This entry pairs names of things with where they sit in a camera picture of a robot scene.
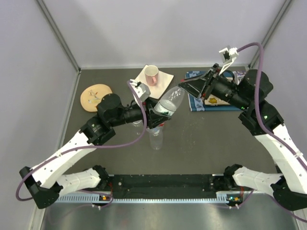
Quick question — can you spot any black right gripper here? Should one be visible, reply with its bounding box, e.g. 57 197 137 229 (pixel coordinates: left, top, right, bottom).
177 64 249 111

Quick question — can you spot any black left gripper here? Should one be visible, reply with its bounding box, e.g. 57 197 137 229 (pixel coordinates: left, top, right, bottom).
110 97 172 129

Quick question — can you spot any clear bottle with red label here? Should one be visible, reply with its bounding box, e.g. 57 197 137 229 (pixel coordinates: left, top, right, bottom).
154 86 185 116

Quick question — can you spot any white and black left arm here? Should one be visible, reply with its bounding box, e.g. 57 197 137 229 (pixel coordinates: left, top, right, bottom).
19 93 177 209

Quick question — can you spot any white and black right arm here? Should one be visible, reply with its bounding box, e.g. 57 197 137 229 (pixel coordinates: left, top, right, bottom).
178 64 307 211

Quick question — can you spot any clear bottle with blue cap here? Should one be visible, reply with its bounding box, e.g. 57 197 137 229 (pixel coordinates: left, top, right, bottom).
146 126 164 150

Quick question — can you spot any short clear capped bottle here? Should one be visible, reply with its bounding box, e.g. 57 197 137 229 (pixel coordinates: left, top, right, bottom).
132 120 143 129

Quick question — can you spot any blue patterned placemat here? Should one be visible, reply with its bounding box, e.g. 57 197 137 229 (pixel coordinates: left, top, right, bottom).
184 70 245 112

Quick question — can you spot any white square plate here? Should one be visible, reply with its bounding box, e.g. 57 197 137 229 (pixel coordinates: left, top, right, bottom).
135 65 174 99

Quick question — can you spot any pink ceramic mug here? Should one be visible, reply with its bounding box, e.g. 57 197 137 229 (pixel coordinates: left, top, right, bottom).
144 65 159 86

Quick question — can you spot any beige oval painted plate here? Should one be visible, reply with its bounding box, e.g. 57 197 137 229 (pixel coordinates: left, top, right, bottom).
80 84 112 112

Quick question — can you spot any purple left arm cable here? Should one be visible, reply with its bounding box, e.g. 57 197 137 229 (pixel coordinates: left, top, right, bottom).
15 80 148 201

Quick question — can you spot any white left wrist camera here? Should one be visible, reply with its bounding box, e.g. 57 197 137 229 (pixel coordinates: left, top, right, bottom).
130 80 151 103

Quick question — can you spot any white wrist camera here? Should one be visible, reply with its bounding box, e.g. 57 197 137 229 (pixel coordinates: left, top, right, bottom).
219 46 239 76
130 80 151 103

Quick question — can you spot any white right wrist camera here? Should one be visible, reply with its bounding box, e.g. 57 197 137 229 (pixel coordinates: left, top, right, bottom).
219 46 239 76

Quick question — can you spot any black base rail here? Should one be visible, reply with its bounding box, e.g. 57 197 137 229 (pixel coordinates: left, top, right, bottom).
109 174 241 199

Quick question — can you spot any grey slotted cable duct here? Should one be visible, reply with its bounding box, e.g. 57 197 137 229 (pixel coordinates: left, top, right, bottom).
56 193 242 204

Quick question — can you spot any metal frame post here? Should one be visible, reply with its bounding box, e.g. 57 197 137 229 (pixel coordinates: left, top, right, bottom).
248 0 294 69
35 0 81 72

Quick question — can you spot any left metal frame post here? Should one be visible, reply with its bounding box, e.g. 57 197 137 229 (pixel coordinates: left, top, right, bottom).
35 0 81 72

